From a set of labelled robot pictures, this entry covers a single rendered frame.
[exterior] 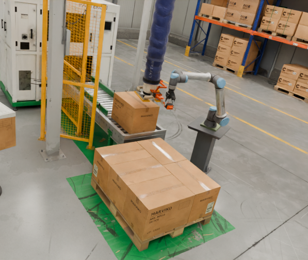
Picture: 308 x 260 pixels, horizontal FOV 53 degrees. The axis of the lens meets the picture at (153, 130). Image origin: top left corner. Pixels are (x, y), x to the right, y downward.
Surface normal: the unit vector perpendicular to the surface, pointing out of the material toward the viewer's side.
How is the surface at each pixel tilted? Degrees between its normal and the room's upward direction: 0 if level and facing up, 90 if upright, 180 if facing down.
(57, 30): 90
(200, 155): 90
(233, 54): 90
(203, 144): 90
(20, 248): 0
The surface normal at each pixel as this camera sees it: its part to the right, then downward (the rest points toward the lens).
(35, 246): 0.18, -0.89
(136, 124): 0.55, 0.44
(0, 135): 0.77, 0.39
